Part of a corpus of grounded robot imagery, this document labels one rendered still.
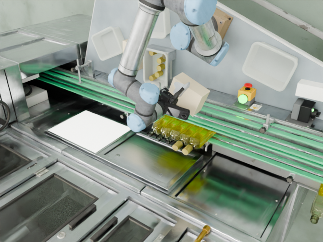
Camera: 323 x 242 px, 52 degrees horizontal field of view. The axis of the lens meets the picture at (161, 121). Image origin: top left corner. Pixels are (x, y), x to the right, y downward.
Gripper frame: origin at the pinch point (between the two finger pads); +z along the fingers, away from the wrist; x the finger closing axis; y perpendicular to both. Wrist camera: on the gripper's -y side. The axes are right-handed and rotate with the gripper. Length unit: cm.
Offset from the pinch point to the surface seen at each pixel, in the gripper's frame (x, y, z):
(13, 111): 68, 91, -25
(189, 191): 35.4, -26.4, -13.1
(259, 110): 0.9, -29.0, 26.3
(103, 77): 47, 69, 27
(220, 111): 8.7, -14.0, 18.2
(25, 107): 69, 91, -17
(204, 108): 11.1, -6.7, 15.0
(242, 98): 0.0, -18.8, 24.9
